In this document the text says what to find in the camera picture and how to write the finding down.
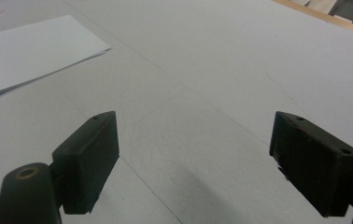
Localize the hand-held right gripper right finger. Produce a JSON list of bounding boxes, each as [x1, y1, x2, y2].
[[269, 110, 353, 218]]

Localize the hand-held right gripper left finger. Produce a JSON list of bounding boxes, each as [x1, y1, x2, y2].
[[51, 110, 120, 216]]

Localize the stack of white paper sheets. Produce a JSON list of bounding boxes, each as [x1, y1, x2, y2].
[[0, 14, 112, 104]]

